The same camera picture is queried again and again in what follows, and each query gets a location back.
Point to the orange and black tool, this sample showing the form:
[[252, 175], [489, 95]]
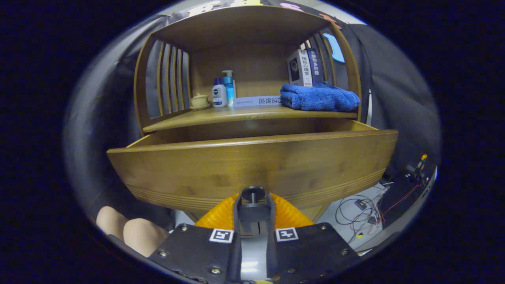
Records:
[[418, 169]]

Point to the wooden cabinet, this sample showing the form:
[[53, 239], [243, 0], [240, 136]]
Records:
[[256, 67]]

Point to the white flat-lying book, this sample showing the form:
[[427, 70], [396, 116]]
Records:
[[256, 101]]

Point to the wooden drawer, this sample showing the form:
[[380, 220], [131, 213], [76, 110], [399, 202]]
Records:
[[236, 169]]

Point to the dark blue upright book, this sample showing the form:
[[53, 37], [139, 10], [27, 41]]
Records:
[[315, 65]]

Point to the white upright book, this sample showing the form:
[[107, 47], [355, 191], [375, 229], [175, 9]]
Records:
[[300, 67]]

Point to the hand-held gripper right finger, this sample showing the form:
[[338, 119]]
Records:
[[271, 256]]

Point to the cream lidded teacup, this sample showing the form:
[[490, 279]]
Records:
[[200, 101]]

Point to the black backdrop cloth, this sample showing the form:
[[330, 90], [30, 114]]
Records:
[[402, 98]]

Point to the wooden countertop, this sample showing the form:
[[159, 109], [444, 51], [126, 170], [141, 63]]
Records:
[[244, 114]]

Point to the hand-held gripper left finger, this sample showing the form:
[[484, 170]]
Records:
[[236, 256]]

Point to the blue pump bottle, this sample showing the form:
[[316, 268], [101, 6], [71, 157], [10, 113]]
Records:
[[229, 88]]

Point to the blue folded towel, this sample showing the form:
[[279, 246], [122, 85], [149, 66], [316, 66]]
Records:
[[319, 98]]

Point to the white lotion bottle blue cap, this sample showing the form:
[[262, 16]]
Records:
[[219, 96]]

